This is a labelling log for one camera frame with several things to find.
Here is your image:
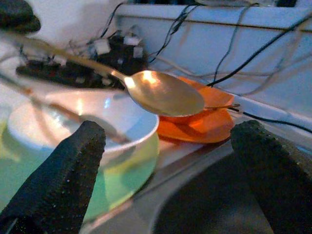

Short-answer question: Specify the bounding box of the black cable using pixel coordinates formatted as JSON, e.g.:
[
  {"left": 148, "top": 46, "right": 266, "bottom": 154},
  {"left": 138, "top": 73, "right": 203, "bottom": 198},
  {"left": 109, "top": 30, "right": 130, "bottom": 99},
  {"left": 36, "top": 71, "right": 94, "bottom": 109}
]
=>
[
  {"left": 229, "top": 107, "right": 312, "bottom": 135},
  {"left": 207, "top": 14, "right": 312, "bottom": 87}
]

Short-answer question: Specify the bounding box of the wooden chopstick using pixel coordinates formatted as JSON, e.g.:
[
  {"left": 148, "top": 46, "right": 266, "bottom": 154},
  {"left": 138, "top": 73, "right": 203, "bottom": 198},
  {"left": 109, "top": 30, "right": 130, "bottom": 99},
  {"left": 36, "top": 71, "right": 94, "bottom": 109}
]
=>
[
  {"left": 0, "top": 73, "right": 122, "bottom": 142},
  {"left": 0, "top": 72, "right": 134, "bottom": 144}
]

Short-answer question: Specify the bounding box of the white bowl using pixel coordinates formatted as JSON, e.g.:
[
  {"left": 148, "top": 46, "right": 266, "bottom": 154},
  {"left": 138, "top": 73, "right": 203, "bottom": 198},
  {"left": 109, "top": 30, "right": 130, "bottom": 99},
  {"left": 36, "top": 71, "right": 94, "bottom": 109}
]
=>
[{"left": 7, "top": 89, "right": 160, "bottom": 215}]

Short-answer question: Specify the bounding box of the stainless steel sink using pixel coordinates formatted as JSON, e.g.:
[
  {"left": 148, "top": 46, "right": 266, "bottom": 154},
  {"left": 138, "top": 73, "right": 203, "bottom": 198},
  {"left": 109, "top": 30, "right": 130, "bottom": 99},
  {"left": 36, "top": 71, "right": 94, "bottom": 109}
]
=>
[{"left": 80, "top": 117, "right": 312, "bottom": 234}]

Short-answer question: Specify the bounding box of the large black power adapter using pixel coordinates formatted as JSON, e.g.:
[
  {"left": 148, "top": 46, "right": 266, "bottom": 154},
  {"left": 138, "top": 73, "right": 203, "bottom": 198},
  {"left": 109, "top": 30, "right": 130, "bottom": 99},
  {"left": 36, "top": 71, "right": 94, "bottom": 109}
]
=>
[{"left": 92, "top": 26, "right": 149, "bottom": 74}]

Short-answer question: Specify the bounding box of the orange bowl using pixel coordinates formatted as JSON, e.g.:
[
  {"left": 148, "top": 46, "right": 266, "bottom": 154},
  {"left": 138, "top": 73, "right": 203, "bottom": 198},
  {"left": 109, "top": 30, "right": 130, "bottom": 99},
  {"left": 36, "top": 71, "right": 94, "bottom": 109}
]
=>
[{"left": 177, "top": 76, "right": 235, "bottom": 115}]

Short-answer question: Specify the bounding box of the metal spoon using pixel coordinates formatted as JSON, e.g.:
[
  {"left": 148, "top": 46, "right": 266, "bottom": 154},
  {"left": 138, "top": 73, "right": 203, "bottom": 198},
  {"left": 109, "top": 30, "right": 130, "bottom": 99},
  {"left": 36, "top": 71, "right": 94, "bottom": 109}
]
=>
[{"left": 0, "top": 31, "right": 205, "bottom": 117}]

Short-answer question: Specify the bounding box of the orange plate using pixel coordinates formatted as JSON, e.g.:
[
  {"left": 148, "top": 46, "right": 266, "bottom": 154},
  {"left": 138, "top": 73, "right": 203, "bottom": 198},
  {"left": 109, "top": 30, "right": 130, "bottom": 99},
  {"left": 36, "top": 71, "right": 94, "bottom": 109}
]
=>
[{"left": 157, "top": 108, "right": 235, "bottom": 144}]

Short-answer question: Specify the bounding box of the black power strip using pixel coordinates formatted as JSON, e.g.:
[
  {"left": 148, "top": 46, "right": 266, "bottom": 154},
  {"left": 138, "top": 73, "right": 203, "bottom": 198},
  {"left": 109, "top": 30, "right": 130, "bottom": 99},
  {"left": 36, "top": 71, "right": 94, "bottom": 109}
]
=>
[{"left": 16, "top": 59, "right": 127, "bottom": 90}]

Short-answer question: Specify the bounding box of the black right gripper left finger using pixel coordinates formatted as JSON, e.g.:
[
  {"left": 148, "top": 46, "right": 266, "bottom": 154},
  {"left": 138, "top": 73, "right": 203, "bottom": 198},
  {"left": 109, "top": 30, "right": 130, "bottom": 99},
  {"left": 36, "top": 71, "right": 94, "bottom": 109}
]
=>
[{"left": 0, "top": 120, "right": 107, "bottom": 234}]

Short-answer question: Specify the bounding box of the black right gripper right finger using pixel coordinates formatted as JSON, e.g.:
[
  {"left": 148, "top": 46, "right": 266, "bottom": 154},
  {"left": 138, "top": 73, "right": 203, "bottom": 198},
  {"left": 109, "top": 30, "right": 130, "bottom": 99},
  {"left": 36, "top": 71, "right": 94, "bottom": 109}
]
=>
[{"left": 230, "top": 119, "right": 312, "bottom": 234}]

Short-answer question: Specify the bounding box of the green plate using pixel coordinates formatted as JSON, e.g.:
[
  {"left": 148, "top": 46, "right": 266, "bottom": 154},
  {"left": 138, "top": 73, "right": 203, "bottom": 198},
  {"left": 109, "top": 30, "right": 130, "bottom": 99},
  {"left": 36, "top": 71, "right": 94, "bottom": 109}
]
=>
[{"left": 0, "top": 119, "right": 156, "bottom": 222}]

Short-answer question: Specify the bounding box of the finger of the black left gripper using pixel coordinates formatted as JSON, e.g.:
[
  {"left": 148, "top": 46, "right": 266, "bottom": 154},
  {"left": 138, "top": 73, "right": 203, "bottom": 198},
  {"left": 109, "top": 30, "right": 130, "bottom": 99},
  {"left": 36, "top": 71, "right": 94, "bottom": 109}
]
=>
[{"left": 0, "top": 0, "right": 41, "bottom": 34}]

